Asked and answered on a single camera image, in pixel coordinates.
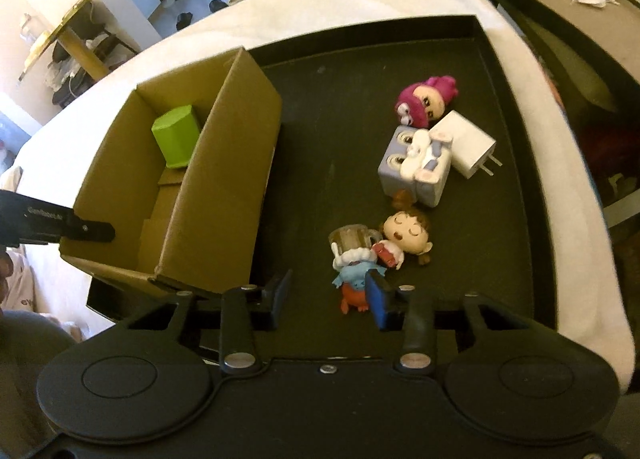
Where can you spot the person's grey trousers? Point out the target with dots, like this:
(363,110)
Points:
(25,354)

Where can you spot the grey cube toy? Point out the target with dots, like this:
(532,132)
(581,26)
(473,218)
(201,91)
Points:
(400,174)

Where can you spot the black box with brown lining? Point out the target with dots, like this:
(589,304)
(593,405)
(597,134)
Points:
(575,49)

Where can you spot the white charger plug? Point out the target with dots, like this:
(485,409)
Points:
(465,144)

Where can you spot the brown-haired sleeping figurine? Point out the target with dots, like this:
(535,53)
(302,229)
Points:
(406,231)

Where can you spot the brown cardboard box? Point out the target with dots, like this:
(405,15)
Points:
(220,179)

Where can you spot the pink hooded figurine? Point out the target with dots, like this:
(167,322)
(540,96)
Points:
(425,99)

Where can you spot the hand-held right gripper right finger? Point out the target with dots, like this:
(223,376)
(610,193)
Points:
(379,299)

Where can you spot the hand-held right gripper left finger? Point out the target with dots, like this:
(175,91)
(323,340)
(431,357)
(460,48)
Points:
(279,291)

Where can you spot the black slipper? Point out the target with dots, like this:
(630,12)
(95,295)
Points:
(218,5)
(184,20)

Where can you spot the blue figurine with mug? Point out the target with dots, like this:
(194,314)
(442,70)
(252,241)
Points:
(352,269)

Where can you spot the black tray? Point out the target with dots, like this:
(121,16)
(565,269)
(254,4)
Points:
(325,139)

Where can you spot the green hexagonal block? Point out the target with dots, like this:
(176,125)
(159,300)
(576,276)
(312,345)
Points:
(175,136)

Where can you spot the round table with gold rim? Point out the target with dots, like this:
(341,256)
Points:
(75,44)

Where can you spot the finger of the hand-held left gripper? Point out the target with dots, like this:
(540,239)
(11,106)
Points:
(92,232)

